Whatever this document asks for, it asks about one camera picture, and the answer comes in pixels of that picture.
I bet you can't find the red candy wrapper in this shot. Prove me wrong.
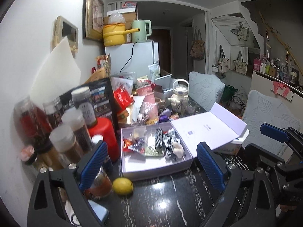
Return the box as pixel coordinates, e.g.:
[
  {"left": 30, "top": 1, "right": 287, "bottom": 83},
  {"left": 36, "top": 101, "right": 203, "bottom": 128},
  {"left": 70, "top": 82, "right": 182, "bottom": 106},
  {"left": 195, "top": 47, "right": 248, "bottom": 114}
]
[{"left": 122, "top": 138, "right": 138, "bottom": 153}]

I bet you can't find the green tea sachet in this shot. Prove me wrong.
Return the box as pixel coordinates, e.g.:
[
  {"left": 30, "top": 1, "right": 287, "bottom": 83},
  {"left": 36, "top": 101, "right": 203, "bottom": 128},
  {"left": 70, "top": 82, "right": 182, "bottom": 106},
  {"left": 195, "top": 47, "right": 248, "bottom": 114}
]
[{"left": 144, "top": 146, "right": 163, "bottom": 157}]

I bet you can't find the black white gingham cloth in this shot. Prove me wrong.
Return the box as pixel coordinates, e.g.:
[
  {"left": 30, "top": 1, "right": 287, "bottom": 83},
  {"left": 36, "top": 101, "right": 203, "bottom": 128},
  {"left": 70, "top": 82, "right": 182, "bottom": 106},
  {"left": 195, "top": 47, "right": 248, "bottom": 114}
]
[{"left": 155, "top": 128, "right": 185, "bottom": 162}]

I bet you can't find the purple white snack bag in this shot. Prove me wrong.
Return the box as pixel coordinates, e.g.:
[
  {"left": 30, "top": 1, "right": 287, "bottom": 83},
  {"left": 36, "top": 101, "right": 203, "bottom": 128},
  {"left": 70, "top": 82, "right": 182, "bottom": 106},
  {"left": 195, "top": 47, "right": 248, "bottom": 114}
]
[{"left": 132, "top": 137, "right": 145, "bottom": 155}]

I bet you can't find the clear bag with nuts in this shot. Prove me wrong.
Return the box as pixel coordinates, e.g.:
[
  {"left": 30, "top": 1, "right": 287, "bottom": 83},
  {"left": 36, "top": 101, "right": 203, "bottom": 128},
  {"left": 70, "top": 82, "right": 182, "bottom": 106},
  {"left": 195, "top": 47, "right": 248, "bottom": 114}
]
[{"left": 144, "top": 129, "right": 156, "bottom": 153}]

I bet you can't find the orange-filled clear jar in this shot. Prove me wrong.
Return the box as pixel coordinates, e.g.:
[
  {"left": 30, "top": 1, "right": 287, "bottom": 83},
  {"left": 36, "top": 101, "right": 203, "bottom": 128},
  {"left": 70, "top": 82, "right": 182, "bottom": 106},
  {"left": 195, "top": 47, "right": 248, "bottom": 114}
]
[{"left": 84, "top": 167, "right": 112, "bottom": 200}]

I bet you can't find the red plastic canister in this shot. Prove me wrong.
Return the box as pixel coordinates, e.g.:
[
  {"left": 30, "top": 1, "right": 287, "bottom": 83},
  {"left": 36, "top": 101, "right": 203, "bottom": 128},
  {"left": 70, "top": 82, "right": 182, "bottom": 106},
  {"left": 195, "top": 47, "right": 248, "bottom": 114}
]
[{"left": 88, "top": 117, "right": 120, "bottom": 162}]

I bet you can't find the brown-filled clear jar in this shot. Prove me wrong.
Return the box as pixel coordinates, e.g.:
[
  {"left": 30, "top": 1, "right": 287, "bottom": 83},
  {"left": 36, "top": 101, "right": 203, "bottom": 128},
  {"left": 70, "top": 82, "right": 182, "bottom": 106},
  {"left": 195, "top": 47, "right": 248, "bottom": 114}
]
[{"left": 49, "top": 124, "right": 84, "bottom": 163}]

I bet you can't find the yellow-green pear fruit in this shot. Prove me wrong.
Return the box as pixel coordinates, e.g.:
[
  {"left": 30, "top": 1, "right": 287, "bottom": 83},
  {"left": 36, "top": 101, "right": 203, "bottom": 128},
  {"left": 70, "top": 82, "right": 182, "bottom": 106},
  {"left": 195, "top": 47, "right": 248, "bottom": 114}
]
[{"left": 112, "top": 177, "right": 134, "bottom": 196}]

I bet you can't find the white mask box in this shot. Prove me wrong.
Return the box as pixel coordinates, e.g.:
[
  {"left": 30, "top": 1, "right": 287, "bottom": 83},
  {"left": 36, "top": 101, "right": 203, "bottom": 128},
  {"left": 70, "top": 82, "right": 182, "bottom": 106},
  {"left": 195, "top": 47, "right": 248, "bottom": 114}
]
[{"left": 215, "top": 129, "right": 250, "bottom": 155}]

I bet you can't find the lavender open gift box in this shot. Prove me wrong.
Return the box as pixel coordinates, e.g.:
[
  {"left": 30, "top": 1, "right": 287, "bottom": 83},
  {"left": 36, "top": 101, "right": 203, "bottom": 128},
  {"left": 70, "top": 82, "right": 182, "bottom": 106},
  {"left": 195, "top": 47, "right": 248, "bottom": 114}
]
[{"left": 121, "top": 103, "right": 250, "bottom": 181}]

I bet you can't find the light blue case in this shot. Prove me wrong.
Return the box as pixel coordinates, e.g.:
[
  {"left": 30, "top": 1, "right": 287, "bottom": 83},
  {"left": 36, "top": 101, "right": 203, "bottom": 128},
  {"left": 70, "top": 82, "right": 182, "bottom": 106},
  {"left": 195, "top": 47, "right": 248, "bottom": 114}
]
[{"left": 88, "top": 200, "right": 109, "bottom": 224}]

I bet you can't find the red snack pouch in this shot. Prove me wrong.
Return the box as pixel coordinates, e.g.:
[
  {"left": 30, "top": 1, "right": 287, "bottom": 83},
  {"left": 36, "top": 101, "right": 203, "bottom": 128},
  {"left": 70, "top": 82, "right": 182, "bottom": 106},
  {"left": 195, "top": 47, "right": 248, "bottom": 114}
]
[{"left": 113, "top": 85, "right": 135, "bottom": 110}]

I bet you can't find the black coffee bag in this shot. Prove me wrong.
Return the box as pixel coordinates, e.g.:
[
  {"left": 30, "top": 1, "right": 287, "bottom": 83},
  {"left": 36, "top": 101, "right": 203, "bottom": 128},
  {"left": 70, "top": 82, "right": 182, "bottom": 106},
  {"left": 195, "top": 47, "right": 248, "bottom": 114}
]
[{"left": 59, "top": 77, "right": 119, "bottom": 132}]

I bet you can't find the dark labelled jar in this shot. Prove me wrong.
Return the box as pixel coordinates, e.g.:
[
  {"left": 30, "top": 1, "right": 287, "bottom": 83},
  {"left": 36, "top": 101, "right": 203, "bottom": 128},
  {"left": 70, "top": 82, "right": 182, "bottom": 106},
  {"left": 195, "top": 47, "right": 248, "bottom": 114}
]
[{"left": 71, "top": 86, "right": 97, "bottom": 128}]

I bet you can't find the white round-button device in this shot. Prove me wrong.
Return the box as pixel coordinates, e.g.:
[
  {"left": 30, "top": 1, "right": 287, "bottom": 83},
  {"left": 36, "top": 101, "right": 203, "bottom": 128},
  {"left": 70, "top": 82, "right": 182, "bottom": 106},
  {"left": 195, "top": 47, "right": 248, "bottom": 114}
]
[{"left": 65, "top": 200, "right": 81, "bottom": 227}]

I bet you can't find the pink cup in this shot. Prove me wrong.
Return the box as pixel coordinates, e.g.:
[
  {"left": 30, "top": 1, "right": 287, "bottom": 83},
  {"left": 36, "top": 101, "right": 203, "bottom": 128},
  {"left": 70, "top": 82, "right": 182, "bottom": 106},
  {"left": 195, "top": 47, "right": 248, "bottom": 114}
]
[{"left": 136, "top": 85, "right": 158, "bottom": 120}]

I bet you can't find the white ceramic teapot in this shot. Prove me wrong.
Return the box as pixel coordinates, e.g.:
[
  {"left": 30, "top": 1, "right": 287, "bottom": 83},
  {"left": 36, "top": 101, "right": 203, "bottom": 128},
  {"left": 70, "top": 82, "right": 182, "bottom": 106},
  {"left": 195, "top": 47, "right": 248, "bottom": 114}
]
[{"left": 168, "top": 79, "right": 190, "bottom": 114}]

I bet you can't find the light blue quilted cushion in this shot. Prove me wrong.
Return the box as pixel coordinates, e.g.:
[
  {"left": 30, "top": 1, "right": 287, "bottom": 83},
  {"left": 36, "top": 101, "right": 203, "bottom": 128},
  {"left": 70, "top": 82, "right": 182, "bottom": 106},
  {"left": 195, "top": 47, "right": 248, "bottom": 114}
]
[{"left": 188, "top": 71, "right": 225, "bottom": 111}]

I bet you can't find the white board sheet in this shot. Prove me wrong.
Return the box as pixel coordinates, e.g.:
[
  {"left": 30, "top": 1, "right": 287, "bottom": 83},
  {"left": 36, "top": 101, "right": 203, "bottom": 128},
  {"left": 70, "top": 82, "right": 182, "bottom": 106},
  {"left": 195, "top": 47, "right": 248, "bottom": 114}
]
[{"left": 29, "top": 38, "right": 81, "bottom": 108}]

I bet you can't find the white mini fridge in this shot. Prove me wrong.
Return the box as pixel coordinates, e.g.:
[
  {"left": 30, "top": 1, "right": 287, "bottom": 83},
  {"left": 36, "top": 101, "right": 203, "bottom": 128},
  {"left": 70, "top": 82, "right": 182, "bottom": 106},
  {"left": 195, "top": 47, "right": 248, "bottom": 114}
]
[{"left": 105, "top": 41, "right": 159, "bottom": 79}]

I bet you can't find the yellow enamel pot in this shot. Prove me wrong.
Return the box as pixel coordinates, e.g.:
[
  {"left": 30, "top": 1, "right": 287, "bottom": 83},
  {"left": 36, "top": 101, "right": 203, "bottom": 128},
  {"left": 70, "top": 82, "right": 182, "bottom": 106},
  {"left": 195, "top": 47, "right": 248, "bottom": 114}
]
[{"left": 103, "top": 23, "right": 140, "bottom": 47}]

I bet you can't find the mint green kettle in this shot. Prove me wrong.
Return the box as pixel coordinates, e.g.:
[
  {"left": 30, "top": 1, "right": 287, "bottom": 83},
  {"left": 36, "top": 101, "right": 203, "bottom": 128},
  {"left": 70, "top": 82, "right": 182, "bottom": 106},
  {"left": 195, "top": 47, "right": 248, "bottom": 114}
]
[{"left": 131, "top": 19, "right": 152, "bottom": 43}]

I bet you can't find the framed picture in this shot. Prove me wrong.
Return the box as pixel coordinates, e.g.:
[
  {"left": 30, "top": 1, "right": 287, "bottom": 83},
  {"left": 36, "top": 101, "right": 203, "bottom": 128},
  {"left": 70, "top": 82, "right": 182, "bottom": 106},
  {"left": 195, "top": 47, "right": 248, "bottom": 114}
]
[{"left": 82, "top": 0, "right": 104, "bottom": 41}]

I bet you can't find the beige wall intercom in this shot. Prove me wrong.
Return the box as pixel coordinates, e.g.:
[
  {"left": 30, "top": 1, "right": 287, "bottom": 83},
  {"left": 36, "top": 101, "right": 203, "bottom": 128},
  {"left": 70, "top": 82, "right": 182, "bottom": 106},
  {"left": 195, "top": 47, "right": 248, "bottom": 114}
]
[{"left": 52, "top": 16, "right": 79, "bottom": 55}]

